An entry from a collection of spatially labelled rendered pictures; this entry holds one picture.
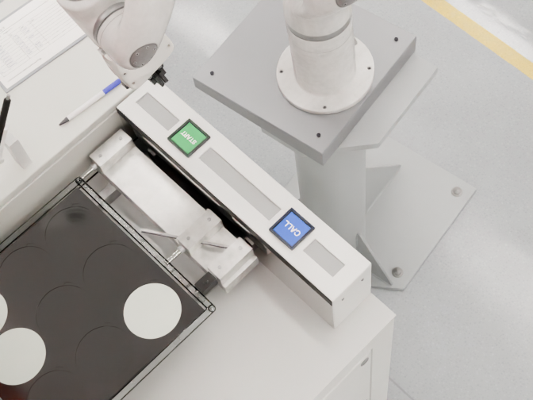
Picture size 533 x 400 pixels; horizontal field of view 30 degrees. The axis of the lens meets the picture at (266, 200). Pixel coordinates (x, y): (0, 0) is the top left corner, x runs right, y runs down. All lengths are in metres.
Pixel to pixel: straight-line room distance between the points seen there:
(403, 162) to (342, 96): 0.93
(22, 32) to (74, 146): 0.27
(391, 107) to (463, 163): 0.90
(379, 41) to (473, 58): 1.06
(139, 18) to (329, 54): 0.52
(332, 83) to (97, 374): 0.68
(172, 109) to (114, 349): 0.44
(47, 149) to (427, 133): 1.35
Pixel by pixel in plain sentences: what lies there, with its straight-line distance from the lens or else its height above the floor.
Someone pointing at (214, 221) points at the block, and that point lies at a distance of 1.77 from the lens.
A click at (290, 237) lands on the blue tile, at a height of 0.96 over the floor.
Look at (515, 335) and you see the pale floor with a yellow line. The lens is 2.66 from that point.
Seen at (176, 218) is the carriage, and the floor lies 0.88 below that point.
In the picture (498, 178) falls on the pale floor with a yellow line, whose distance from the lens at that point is 2.83.
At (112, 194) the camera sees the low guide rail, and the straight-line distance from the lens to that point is 1.90.
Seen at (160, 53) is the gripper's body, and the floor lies 1.20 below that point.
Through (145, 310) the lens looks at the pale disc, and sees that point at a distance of 1.73.
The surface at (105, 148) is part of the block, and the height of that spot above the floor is 0.91.
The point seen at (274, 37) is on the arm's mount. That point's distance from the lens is 2.01.
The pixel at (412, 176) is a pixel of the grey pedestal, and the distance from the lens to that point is 2.79.
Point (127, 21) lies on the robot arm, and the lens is 1.37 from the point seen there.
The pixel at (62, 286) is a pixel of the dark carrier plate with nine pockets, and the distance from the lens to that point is 1.79.
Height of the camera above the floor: 2.50
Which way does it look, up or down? 64 degrees down
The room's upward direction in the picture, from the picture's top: 11 degrees counter-clockwise
